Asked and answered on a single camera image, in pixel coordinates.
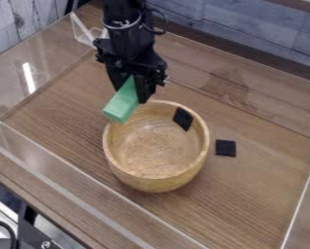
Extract wooden bowl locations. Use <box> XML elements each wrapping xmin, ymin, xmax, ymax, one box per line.
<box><xmin>103</xmin><ymin>100</ymin><xmax>210</xmax><ymax>193</ymax></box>

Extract black square pad on table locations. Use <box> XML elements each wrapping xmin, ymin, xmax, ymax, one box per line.
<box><xmin>216</xmin><ymin>139</ymin><xmax>237</xmax><ymax>157</ymax></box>

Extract clear acrylic corner bracket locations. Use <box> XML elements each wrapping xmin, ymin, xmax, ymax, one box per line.
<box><xmin>70</xmin><ymin>12</ymin><xmax>110</xmax><ymax>49</ymax></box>

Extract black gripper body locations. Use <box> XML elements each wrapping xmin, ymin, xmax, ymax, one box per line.
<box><xmin>93</xmin><ymin>18</ymin><xmax>170</xmax><ymax>88</ymax></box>

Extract black metal table frame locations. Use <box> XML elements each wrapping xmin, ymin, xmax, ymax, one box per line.
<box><xmin>0</xmin><ymin>202</ymin><xmax>66</xmax><ymax>249</ymax></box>

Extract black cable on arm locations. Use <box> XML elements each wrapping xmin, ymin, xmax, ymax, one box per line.
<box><xmin>142</xmin><ymin>7</ymin><xmax>169</xmax><ymax>36</ymax></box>

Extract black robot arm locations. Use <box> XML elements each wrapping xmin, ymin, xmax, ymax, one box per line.
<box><xmin>93</xmin><ymin>0</ymin><xmax>168</xmax><ymax>104</ymax></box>

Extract black square pad in bowl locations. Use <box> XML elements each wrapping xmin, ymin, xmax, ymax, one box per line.
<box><xmin>173</xmin><ymin>107</ymin><xmax>194</xmax><ymax>131</ymax></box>

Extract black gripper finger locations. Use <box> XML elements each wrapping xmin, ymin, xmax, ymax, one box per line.
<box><xmin>106</xmin><ymin>63</ymin><xmax>133</xmax><ymax>90</ymax></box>
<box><xmin>134</xmin><ymin>75</ymin><xmax>155</xmax><ymax>104</ymax></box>

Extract clear acrylic enclosure wall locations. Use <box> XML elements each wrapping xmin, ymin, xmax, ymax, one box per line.
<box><xmin>0</xmin><ymin>20</ymin><xmax>310</xmax><ymax>249</ymax></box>

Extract green rectangular stick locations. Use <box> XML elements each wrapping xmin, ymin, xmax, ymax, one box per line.
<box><xmin>103</xmin><ymin>77</ymin><xmax>139</xmax><ymax>124</ymax></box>

